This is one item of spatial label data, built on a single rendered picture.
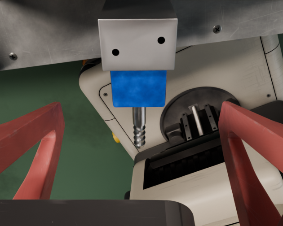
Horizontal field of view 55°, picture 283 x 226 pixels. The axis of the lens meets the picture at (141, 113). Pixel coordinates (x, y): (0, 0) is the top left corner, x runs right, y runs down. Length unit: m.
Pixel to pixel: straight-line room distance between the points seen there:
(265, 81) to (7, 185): 1.43
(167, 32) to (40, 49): 0.12
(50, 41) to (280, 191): 0.32
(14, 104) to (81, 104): 0.30
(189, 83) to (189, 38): 0.63
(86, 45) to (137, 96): 0.07
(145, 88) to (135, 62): 0.03
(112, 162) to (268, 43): 0.96
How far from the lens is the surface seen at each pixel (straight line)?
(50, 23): 0.25
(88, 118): 1.30
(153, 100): 0.22
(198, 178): 0.41
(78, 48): 0.25
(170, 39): 0.18
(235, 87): 0.91
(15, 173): 1.67
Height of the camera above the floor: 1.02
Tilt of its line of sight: 55 degrees down
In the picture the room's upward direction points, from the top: 179 degrees clockwise
